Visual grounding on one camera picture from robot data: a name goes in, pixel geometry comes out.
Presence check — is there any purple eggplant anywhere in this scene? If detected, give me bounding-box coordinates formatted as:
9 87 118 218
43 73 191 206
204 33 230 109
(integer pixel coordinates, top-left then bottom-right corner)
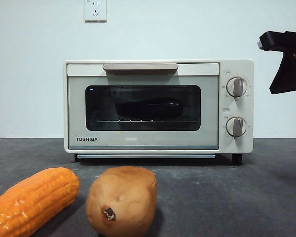
115 98 182 119

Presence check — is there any glass oven door with handle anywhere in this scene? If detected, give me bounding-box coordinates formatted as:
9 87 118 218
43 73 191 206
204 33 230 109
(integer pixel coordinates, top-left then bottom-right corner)
67 63 220 151

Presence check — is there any beige oven knob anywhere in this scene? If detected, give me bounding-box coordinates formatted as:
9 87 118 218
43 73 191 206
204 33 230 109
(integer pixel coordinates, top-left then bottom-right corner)
225 117 247 138
226 77 248 98

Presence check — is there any cream Toshiba toaster oven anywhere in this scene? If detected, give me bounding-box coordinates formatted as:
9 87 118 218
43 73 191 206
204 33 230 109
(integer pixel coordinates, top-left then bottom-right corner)
63 58 254 165

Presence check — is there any metal crumb tray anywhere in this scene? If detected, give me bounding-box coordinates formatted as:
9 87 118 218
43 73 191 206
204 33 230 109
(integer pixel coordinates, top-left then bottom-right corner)
75 154 217 159

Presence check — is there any brown potato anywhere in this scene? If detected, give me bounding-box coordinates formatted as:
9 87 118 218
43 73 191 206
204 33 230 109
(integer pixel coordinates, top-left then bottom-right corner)
85 166 157 237

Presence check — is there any orange corn cob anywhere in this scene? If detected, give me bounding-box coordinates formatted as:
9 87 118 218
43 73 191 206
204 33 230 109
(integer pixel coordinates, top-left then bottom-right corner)
0 167 80 237

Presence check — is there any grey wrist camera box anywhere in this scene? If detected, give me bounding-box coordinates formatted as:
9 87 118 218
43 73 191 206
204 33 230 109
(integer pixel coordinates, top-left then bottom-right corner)
257 31 287 51

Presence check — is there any wire oven rack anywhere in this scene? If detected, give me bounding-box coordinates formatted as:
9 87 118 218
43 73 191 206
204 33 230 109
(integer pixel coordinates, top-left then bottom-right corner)
96 119 198 123

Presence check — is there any white wall socket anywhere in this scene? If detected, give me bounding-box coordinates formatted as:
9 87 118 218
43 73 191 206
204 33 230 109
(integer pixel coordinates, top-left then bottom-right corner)
85 0 107 23

